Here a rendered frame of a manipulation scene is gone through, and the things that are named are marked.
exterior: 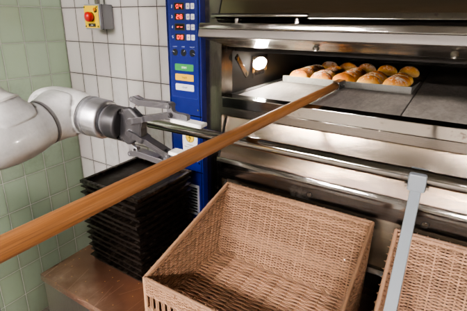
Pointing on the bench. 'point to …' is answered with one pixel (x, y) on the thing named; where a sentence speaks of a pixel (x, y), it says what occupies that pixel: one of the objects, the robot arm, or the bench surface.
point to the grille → (194, 199)
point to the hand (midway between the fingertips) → (189, 139)
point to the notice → (189, 141)
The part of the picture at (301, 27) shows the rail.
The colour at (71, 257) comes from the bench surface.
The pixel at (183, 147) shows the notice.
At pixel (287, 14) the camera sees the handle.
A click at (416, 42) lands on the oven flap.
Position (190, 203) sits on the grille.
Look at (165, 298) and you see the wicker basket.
